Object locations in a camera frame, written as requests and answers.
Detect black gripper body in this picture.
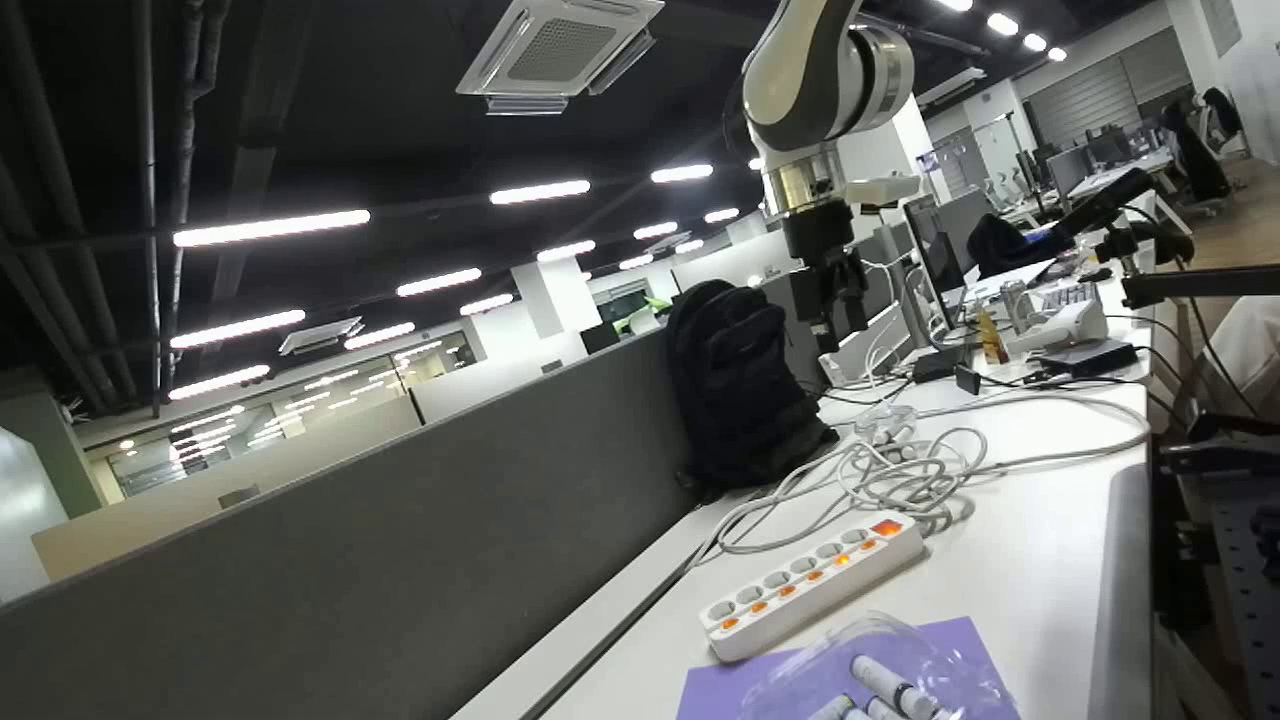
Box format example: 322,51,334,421
784,201,852,272

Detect white power strip orange switches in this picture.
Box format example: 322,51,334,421
706,511,929,664

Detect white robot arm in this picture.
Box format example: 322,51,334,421
741,0,918,341

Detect black computer monitor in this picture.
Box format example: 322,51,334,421
906,196,963,294

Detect black backpack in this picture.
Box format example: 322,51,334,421
669,280,837,488

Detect white device on desk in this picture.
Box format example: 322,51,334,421
1006,284,1109,353

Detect ceiling air conditioner unit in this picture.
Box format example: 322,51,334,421
457,0,666,118

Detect purple plastic bag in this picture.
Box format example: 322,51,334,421
678,618,1022,720

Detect grey marker pen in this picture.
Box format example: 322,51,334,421
852,657,948,720
810,696,859,720

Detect grey marker pen lower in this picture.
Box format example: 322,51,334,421
810,696,859,720

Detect grey desk partition panel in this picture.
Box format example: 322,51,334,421
0,335,693,720

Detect white tangled cable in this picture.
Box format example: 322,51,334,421
701,387,1151,559

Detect black metal frame rig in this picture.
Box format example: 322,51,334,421
1118,261,1280,720

